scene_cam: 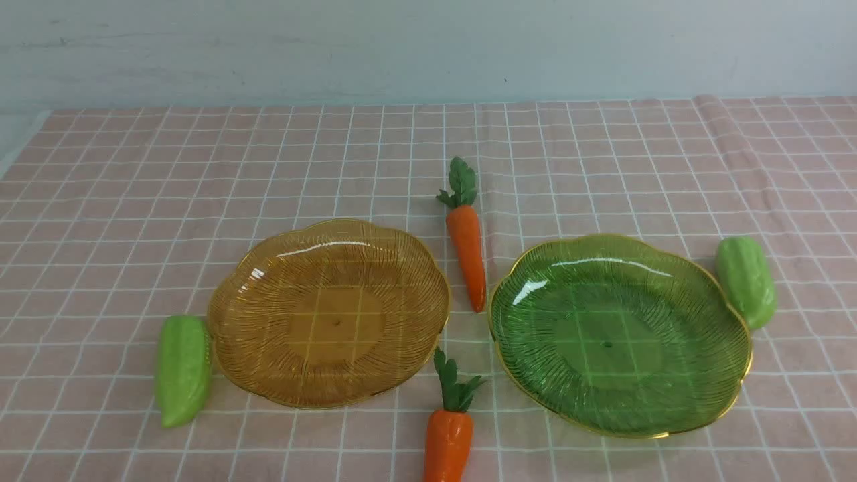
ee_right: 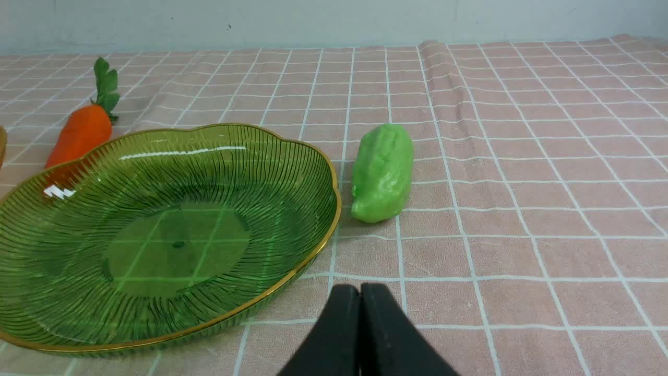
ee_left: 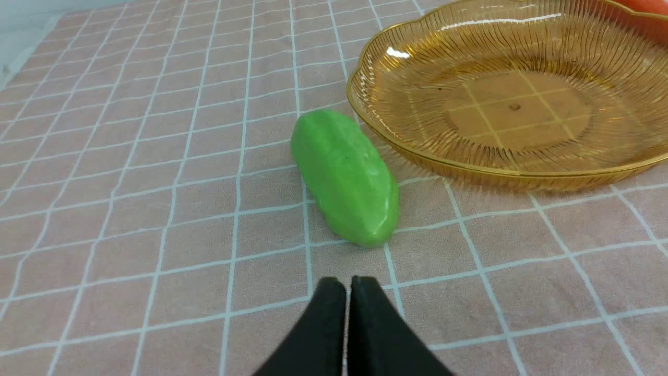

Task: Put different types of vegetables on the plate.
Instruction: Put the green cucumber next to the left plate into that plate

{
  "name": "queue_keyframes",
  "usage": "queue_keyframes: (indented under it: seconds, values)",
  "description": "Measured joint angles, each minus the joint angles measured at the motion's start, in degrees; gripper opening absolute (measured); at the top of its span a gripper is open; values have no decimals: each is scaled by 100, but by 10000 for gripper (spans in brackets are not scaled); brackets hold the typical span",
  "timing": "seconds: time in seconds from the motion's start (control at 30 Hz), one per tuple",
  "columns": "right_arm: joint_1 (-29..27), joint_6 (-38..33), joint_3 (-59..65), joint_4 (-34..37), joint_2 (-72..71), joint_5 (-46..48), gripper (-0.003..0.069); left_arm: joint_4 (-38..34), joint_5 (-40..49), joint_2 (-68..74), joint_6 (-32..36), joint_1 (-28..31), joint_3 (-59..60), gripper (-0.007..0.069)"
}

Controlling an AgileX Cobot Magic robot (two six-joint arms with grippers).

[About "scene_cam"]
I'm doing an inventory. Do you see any orange toy carrot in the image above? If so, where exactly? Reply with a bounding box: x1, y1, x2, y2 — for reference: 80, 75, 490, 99
422, 347, 486, 481
437, 156, 487, 313

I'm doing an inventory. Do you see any green toy gourd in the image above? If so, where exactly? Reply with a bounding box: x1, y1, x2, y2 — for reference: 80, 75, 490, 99
154, 314, 211, 429
715, 236, 778, 331

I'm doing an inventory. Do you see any amber ribbed plastic plate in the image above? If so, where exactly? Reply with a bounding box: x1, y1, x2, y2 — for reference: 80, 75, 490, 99
206, 218, 452, 410

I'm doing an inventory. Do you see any green ribbed plastic plate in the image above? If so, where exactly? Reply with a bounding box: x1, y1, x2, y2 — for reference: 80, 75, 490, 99
489, 233, 753, 440

